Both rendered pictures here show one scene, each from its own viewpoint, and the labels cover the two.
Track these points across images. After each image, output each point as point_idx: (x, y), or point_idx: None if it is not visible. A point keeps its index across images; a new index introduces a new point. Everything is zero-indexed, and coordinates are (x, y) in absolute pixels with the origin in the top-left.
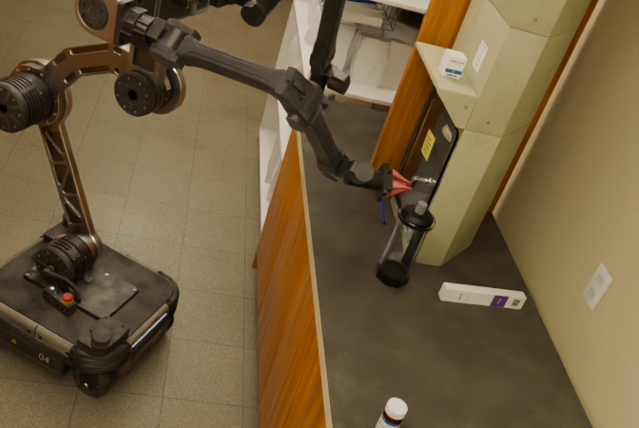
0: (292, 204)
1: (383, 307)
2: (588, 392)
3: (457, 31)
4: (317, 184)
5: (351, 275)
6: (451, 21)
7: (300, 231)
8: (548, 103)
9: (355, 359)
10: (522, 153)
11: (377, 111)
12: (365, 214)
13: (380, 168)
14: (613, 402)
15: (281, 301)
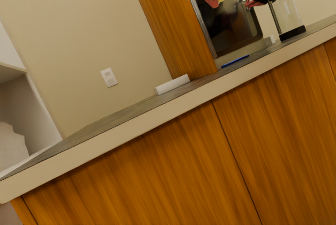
0: (233, 170)
1: (323, 23)
2: None
3: None
4: (259, 56)
5: (329, 22)
6: None
7: (292, 105)
8: (146, 28)
9: None
10: (158, 56)
11: (69, 136)
12: (251, 56)
13: None
14: (266, 34)
15: (332, 174)
